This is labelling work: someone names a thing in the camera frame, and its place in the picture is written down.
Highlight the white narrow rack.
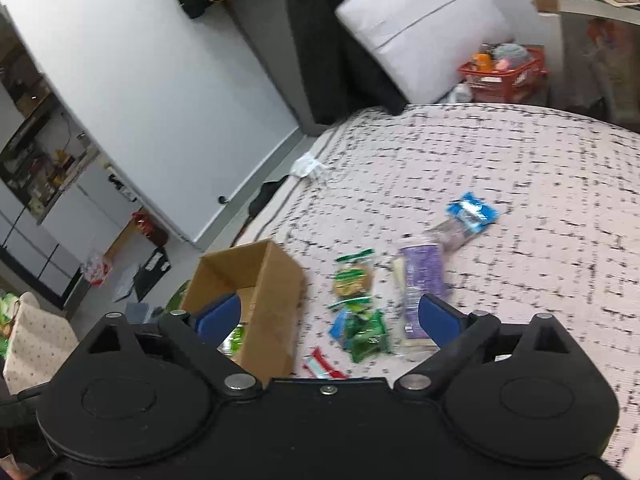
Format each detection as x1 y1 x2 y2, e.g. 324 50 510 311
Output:
102 162 143 209

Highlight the dark soda bottle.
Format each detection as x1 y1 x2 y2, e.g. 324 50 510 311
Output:
131 210 169 248

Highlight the blue snack packet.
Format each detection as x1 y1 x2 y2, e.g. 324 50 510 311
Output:
329 308 352 350

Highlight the green red snack bag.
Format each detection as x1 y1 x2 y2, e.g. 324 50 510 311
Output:
218 323 246 359

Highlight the light blue candy packet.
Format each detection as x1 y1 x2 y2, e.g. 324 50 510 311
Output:
447 192 500 234

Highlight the black flat package on floor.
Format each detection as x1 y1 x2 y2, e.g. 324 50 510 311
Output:
134 248 171 301

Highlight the clear dark snack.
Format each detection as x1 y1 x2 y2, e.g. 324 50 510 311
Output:
425 218 475 255

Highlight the white laptop tote bag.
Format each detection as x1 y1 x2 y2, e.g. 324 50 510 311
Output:
335 0 514 104

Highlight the green biscuit packet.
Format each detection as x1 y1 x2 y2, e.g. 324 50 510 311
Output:
328 248 374 314

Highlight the red plastic basket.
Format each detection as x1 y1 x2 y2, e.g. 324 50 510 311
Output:
458 46 548 103

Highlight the black slipper near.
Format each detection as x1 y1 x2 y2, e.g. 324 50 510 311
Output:
247 176 288 219

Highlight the red snack bar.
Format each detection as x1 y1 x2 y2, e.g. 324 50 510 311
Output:
303 348 348 379

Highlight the small green snack packet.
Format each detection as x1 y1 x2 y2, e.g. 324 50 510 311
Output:
345 310 390 363

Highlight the purple wafer snack pack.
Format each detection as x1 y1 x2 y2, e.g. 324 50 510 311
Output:
393 240 448 360

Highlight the brown cardboard box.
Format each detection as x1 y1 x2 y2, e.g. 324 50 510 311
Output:
181 240 305 384

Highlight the white desk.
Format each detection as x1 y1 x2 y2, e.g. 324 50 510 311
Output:
533 0 639 131

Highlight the white face mask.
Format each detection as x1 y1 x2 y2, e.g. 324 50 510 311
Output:
290 152 328 181

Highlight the white patterned bed blanket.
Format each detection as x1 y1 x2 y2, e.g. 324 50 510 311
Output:
242 104 639 468

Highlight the black jacket on chair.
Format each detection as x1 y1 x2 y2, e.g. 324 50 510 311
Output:
285 0 407 126

